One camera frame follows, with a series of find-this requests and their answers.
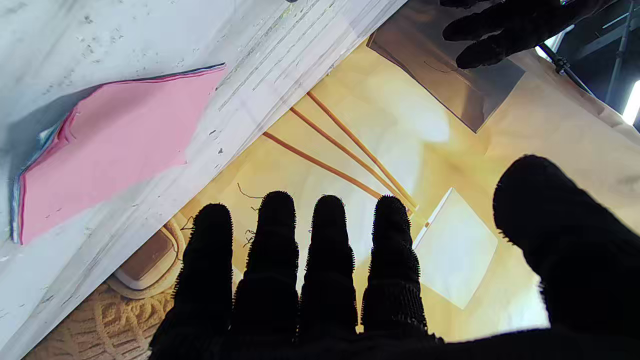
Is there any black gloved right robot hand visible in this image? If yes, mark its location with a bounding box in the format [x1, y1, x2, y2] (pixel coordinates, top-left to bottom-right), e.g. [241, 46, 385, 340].
[147, 155, 640, 360]

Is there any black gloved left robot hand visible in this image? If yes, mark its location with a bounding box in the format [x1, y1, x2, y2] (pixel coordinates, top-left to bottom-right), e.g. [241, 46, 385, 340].
[440, 0, 606, 70]

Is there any black metal stand pole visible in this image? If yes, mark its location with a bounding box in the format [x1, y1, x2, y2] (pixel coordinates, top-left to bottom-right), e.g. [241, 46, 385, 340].
[537, 42, 596, 96]

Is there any bright studio light panel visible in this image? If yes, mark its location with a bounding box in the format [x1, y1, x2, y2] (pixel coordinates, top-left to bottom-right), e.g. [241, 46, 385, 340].
[621, 80, 640, 126]

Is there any pink paper document stack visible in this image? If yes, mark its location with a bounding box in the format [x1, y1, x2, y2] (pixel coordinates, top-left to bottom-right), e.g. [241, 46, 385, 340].
[10, 63, 227, 246]

